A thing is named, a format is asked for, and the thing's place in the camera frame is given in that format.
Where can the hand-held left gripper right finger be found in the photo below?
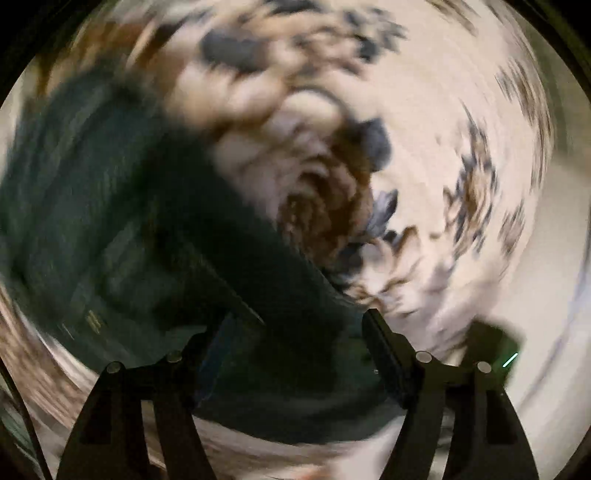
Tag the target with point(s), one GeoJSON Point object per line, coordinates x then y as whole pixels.
{"type": "Point", "coordinates": [385, 350]}

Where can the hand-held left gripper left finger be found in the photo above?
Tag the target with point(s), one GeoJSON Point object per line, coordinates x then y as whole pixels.
{"type": "Point", "coordinates": [210, 357]}

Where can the dark green pants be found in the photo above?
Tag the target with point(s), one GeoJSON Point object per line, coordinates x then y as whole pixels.
{"type": "Point", "coordinates": [152, 240]}

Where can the floral printed blanket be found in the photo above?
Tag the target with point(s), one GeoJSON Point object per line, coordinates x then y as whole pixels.
{"type": "Point", "coordinates": [369, 152]}

